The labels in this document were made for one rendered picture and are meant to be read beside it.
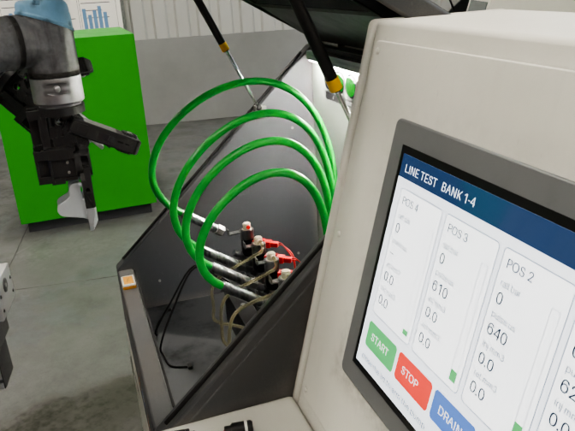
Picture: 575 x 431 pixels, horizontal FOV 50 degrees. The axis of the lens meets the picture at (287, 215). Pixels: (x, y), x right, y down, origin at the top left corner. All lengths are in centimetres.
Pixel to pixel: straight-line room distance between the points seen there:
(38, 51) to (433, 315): 65
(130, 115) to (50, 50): 355
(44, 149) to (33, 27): 18
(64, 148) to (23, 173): 357
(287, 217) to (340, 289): 79
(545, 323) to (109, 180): 420
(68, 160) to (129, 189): 363
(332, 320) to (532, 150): 42
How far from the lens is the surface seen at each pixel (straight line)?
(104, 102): 448
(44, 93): 99
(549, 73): 58
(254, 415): 100
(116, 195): 464
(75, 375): 298
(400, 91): 77
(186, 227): 105
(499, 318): 59
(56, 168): 102
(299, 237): 167
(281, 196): 161
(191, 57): 766
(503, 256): 59
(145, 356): 123
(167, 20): 765
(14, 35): 96
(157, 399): 111
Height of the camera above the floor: 161
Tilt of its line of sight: 21 degrees down
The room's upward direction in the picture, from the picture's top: 3 degrees counter-clockwise
